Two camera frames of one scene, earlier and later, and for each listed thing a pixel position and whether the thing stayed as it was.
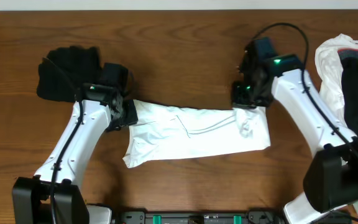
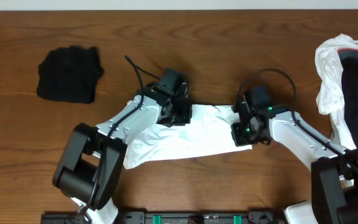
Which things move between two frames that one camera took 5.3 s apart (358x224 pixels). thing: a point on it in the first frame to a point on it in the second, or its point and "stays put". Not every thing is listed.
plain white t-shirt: x=327 y=54 stays put
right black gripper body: x=250 y=95 to x=246 y=134
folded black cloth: x=63 y=70 stays put
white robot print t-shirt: x=164 y=132 stays put
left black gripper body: x=128 y=113 to x=179 y=115
